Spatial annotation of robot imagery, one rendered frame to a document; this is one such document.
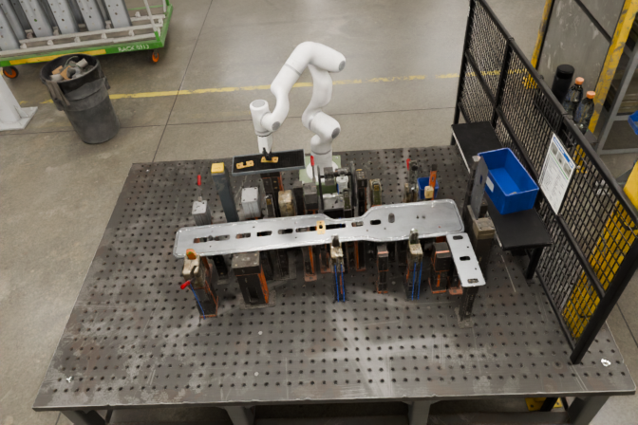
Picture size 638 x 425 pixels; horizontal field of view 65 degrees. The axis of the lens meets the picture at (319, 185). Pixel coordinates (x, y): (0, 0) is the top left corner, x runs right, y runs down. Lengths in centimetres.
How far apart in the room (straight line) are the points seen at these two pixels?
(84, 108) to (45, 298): 174
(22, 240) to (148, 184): 147
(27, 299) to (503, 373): 311
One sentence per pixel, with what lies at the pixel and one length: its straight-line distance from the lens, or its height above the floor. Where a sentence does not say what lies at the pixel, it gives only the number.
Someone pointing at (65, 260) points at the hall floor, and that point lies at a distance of 417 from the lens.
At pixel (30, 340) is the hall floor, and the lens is 385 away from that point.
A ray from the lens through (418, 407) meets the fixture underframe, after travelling 251.
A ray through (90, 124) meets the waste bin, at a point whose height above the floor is 23.
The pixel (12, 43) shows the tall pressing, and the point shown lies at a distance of 662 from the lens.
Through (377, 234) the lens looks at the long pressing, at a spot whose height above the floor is 100.
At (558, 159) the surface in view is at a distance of 229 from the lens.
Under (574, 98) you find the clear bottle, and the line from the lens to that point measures 234.
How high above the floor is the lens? 281
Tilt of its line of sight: 44 degrees down
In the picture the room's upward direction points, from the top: 6 degrees counter-clockwise
